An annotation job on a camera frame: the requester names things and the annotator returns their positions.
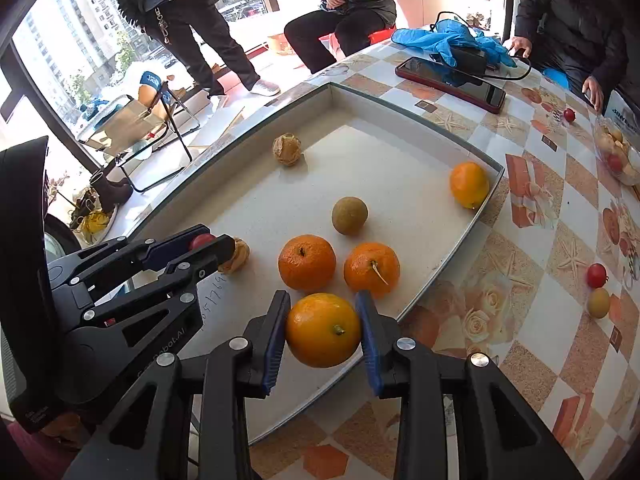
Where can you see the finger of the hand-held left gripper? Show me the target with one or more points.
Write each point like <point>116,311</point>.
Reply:
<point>167,250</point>
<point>212,257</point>

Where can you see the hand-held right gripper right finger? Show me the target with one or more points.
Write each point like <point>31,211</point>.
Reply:
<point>369,345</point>

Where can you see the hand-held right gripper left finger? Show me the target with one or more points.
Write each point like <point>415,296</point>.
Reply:
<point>274,340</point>

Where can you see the red cherry tomato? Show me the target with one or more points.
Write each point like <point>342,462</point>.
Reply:
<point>596,275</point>
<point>569,115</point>
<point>201,241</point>

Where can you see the round yellow orange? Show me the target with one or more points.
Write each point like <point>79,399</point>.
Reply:
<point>320,332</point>

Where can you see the tangerine with long stem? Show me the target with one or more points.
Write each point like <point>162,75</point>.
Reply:
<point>367,270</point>

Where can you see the brown kiwi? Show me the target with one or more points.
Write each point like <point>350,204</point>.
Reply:
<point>349,215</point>
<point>598,303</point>

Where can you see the white rectangular tray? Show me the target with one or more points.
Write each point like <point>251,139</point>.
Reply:
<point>400,160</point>

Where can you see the elongated yellow orange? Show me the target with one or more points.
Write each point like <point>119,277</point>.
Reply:
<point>469,185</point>

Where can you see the person's left forearm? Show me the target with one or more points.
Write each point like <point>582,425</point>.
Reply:
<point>30,460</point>

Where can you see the yellow cloth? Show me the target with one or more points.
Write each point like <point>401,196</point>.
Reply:
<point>96,221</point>

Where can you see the black boots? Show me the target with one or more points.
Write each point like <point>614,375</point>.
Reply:
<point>112,192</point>

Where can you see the tangerine with short stem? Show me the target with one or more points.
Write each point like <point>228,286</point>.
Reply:
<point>306,265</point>

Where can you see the folding metal chair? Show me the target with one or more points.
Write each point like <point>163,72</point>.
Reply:
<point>125,130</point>

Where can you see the blue white printed cloth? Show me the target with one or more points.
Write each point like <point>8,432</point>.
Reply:
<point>151,82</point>

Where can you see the printed checkered tablecloth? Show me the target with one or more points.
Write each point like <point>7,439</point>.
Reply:
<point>540,310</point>

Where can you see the orange plastic basin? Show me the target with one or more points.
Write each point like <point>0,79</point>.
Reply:
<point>280,45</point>

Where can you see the black smartphone red case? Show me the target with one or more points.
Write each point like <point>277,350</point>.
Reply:
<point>450,85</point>

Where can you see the red plastic stool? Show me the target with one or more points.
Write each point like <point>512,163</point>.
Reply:
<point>381,35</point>

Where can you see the black power adapter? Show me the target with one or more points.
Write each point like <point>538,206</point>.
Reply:
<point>467,60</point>

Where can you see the clear glass bowl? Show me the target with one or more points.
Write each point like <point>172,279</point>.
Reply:
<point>625,176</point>

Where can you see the blue plastic stool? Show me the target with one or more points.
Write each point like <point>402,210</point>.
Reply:
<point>556,78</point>

